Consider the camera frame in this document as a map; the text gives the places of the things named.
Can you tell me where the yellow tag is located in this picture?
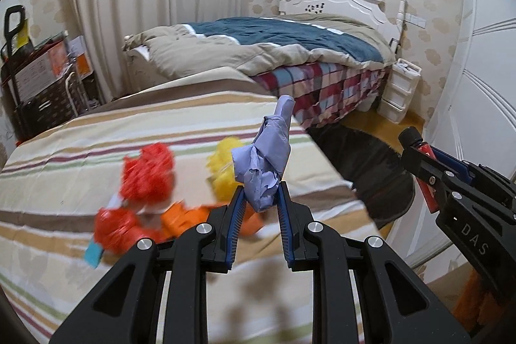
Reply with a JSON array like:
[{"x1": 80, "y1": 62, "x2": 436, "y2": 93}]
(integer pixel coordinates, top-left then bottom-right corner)
[{"x1": 14, "y1": 19, "x2": 31, "y2": 46}]

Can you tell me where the blue and beige duvet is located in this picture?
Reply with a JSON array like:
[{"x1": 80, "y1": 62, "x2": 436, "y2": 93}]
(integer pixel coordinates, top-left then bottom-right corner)
[{"x1": 125, "y1": 15, "x2": 398, "y2": 83}]

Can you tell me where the plaid bed sheet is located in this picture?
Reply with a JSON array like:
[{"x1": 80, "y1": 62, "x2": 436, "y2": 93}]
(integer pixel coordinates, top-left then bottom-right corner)
[{"x1": 252, "y1": 62, "x2": 392, "y2": 129}]

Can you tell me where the dark hanging object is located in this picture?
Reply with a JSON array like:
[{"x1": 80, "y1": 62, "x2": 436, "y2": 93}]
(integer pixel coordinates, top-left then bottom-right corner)
[{"x1": 389, "y1": 19, "x2": 406, "y2": 54}]

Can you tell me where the yellow foam net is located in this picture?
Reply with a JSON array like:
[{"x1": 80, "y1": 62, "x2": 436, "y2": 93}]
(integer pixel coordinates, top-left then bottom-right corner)
[{"x1": 205, "y1": 136, "x2": 243, "y2": 203}]

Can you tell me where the white wardrobe door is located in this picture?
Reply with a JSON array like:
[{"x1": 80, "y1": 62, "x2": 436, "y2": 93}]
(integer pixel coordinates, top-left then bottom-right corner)
[{"x1": 379, "y1": 0, "x2": 516, "y2": 280}]

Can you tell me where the white and orange box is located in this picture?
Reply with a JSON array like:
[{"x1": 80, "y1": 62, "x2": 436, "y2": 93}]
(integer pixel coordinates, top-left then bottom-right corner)
[{"x1": 66, "y1": 35, "x2": 95, "y2": 79}]

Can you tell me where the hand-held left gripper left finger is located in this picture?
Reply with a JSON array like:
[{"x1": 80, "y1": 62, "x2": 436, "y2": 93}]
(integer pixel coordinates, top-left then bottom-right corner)
[{"x1": 50, "y1": 185, "x2": 251, "y2": 344}]

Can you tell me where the red bottle with black cap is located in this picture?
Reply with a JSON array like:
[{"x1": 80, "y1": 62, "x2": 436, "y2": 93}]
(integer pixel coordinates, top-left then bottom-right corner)
[{"x1": 398, "y1": 126, "x2": 441, "y2": 213}]

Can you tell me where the white plastic drawer unit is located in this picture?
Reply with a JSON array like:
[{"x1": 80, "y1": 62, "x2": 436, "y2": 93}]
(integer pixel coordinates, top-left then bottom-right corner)
[{"x1": 379, "y1": 59, "x2": 422, "y2": 124}]

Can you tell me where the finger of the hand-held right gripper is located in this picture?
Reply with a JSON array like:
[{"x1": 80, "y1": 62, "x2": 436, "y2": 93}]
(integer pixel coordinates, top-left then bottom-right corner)
[
  {"x1": 401, "y1": 148, "x2": 470, "y2": 213},
  {"x1": 431, "y1": 147, "x2": 516, "y2": 208}
]

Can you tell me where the white metal rack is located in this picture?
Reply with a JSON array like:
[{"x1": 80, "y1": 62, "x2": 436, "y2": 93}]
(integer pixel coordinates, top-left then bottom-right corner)
[{"x1": 64, "y1": 71, "x2": 87, "y2": 115}]

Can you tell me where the trash bin with black bag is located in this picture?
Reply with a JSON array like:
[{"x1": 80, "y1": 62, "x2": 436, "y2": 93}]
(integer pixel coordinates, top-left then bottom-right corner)
[{"x1": 308, "y1": 124, "x2": 417, "y2": 231}]

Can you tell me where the teal packet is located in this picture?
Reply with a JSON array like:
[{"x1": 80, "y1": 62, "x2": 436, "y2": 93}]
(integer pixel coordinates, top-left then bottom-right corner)
[{"x1": 84, "y1": 241, "x2": 104, "y2": 268}]

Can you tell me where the cardboard box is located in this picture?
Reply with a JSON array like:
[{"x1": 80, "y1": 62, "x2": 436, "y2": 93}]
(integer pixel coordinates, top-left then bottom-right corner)
[{"x1": 12, "y1": 42, "x2": 67, "y2": 103}]

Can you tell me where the purple glove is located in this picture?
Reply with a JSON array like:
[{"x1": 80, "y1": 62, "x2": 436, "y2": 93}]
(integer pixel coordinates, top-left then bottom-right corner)
[{"x1": 232, "y1": 95, "x2": 292, "y2": 212}]

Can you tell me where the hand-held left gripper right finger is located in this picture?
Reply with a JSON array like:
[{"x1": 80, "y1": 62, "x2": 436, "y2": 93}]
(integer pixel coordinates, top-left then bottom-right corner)
[{"x1": 277, "y1": 181, "x2": 472, "y2": 344}]

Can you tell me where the cream striped curtain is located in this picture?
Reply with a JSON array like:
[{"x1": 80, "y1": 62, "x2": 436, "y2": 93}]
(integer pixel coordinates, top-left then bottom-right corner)
[{"x1": 70, "y1": 0, "x2": 251, "y2": 103}]

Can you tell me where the black trolley handle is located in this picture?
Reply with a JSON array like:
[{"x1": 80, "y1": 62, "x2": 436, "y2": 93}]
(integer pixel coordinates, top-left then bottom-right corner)
[{"x1": 4, "y1": 5, "x2": 27, "y2": 103}]

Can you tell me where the small red foam net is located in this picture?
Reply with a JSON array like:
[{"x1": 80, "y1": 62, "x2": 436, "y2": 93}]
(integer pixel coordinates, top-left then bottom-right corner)
[{"x1": 94, "y1": 207, "x2": 142, "y2": 254}]

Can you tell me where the orange wrapper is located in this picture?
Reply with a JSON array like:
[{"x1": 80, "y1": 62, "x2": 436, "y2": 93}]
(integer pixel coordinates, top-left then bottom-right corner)
[{"x1": 161, "y1": 203, "x2": 263, "y2": 240}]

